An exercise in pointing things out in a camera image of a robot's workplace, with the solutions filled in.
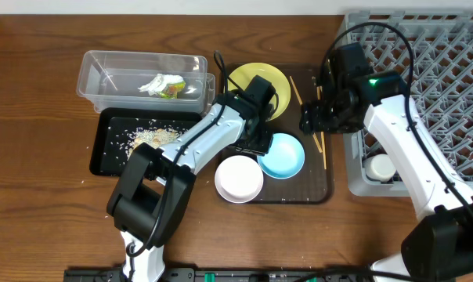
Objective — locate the wooden chopstick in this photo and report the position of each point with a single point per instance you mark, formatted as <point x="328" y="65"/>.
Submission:
<point x="322" y="136"/>
<point x="316" y="141"/>

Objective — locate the white round bowl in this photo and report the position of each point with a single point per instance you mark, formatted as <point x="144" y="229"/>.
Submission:
<point x="239" y="179"/>

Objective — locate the green snack wrapper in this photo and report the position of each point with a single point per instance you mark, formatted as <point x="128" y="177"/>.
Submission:
<point x="172" y="90"/>

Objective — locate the light blue bowl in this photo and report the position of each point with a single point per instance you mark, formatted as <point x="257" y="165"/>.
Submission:
<point x="285" y="157"/>

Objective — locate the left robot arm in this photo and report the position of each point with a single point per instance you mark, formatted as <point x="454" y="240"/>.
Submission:
<point x="153" y="190"/>

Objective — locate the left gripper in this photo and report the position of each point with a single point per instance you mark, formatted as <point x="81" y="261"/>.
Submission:
<point x="254" y="145"/>

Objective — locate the clear plastic waste bin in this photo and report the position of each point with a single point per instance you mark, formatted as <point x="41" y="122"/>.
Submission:
<point x="112" y="79"/>

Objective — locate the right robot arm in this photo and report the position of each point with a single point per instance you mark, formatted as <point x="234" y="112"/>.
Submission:
<point x="440" y="247"/>

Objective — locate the right wooden chopstick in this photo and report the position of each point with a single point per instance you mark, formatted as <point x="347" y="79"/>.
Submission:
<point x="322" y="136"/>

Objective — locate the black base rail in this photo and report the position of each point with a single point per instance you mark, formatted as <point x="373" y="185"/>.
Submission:
<point x="240" y="275"/>

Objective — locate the rice and food scraps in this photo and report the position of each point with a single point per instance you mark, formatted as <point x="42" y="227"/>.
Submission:
<point x="152" y="138"/>

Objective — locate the white paper cup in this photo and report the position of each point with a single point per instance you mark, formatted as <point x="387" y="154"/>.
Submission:
<point x="379" y="168"/>

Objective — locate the grey plastic dishwasher rack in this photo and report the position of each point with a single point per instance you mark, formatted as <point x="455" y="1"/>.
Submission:
<point x="442" y="87"/>

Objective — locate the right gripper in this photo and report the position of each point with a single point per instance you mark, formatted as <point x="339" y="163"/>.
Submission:
<point x="308" y="118"/>

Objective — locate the black waste tray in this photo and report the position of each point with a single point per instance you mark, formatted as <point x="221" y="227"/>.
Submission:
<point x="107" y="161"/>

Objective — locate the yellow round plate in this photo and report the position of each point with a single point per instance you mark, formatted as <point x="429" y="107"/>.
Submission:
<point x="242" y="75"/>

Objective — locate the dark brown serving tray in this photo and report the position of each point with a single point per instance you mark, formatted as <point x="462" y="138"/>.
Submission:
<point x="313" y="184"/>

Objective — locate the left wooden chopstick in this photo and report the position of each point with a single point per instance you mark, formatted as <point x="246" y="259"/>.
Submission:
<point x="316" y="141"/>

